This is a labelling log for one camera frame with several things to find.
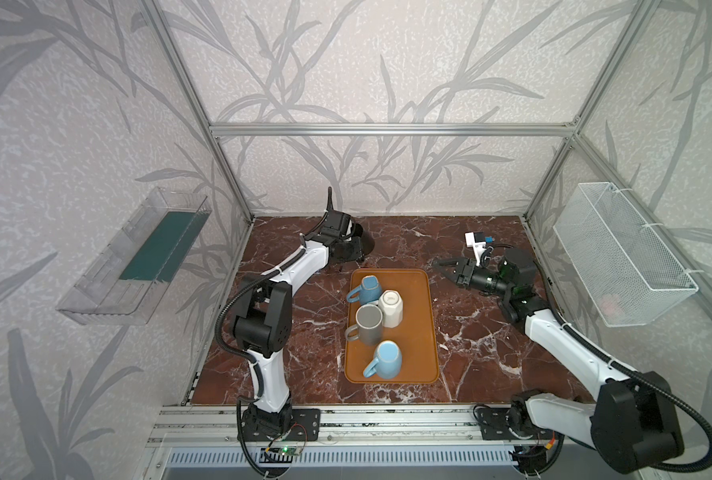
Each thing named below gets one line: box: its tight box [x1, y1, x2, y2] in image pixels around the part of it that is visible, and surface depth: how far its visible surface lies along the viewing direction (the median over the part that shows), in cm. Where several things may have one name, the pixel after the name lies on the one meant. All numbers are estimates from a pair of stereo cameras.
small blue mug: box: [346, 275, 382, 305], surface depth 91 cm
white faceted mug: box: [378, 289, 404, 328], surface depth 86 cm
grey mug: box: [345, 303, 383, 346], surface depth 83 cm
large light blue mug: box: [363, 340, 402, 380], surface depth 78 cm
